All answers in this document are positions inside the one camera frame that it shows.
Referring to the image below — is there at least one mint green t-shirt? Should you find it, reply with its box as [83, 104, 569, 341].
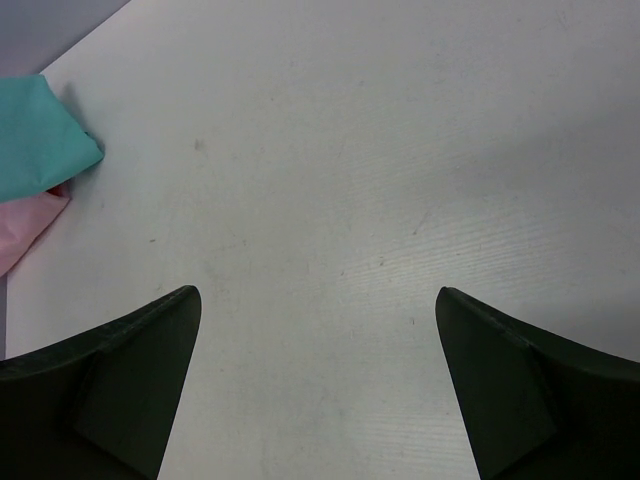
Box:
[1, 75, 104, 202]

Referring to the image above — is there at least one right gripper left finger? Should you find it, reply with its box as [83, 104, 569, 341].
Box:
[1, 285, 201, 479]

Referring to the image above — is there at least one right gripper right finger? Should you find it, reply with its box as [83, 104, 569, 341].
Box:
[435, 287, 639, 479]

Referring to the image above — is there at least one folded pink t-shirt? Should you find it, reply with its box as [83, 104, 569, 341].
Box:
[1, 183, 71, 276]

